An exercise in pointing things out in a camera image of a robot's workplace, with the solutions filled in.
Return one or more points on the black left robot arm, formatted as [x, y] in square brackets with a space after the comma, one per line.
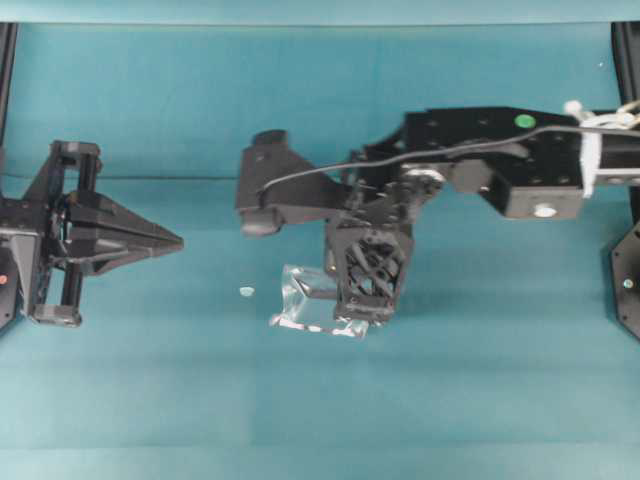
[15, 221]

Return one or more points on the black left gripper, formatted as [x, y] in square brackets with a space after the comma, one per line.
[92, 217]

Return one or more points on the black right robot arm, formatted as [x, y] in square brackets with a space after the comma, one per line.
[525, 164]

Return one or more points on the small white tape scrap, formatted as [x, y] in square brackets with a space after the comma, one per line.
[247, 291]

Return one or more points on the black frame post left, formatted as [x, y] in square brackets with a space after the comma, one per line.
[8, 46]

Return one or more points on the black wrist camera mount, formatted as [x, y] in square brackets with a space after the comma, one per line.
[278, 187]

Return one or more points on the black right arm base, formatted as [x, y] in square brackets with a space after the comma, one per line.
[625, 280]

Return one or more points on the white cable tie bundle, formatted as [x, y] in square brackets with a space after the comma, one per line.
[623, 119]

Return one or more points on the silver zip bag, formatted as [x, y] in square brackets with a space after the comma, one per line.
[309, 299]

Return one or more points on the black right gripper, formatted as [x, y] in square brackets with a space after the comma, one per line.
[370, 243]

